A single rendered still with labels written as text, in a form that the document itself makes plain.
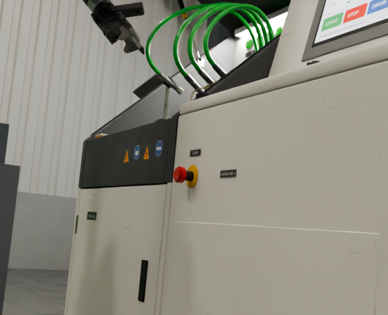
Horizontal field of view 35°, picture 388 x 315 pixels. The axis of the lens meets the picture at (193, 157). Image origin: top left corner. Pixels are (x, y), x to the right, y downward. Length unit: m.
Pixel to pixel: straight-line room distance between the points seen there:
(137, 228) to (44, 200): 6.96
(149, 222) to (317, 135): 0.64
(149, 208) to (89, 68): 7.49
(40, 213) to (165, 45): 3.24
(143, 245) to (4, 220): 0.34
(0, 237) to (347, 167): 0.88
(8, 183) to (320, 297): 0.84
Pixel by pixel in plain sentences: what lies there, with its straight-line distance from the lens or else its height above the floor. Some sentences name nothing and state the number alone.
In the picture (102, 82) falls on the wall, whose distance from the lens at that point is 9.02.
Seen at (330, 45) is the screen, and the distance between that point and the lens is 1.45.
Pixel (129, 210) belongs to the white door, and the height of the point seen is 0.72.
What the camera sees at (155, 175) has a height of 0.81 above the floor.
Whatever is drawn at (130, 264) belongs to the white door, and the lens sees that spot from 1.61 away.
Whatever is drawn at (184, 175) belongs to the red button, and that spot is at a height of 0.80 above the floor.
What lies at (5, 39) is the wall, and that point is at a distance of 8.62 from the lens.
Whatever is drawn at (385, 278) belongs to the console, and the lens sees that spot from 0.88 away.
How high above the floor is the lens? 0.68
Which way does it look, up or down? 7 degrees up
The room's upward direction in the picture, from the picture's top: 5 degrees clockwise
